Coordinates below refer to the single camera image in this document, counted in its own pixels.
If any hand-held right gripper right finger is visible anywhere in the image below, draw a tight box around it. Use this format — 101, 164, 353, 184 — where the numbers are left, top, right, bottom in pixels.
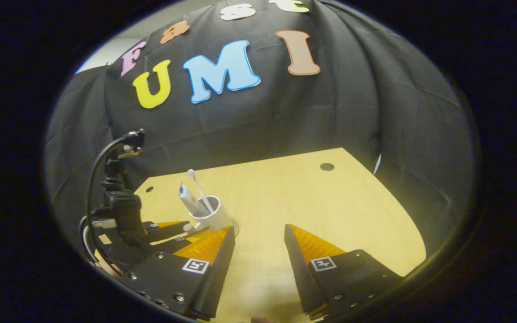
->
284, 223, 405, 320

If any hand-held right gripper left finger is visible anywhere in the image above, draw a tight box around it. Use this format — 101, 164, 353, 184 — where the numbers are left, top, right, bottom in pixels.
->
117, 226, 236, 321

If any white cup with wooden handle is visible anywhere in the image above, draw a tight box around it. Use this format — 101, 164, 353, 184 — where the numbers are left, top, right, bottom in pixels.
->
188, 195, 237, 234

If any white toothpaste tube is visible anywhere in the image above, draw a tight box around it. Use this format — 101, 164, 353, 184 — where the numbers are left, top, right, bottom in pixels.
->
178, 182, 210, 218

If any pale pink toothbrush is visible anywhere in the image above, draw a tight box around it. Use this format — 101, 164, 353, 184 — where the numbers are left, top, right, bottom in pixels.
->
187, 169, 214, 214

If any light wooden desktop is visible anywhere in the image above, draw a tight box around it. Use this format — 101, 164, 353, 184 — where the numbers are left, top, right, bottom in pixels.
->
133, 147, 427, 323

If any black backdrop cloth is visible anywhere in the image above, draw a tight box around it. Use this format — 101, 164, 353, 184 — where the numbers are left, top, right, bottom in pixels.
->
45, 0, 474, 256

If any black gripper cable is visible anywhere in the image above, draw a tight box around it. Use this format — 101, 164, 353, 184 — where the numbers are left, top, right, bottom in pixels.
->
86, 136, 129, 265

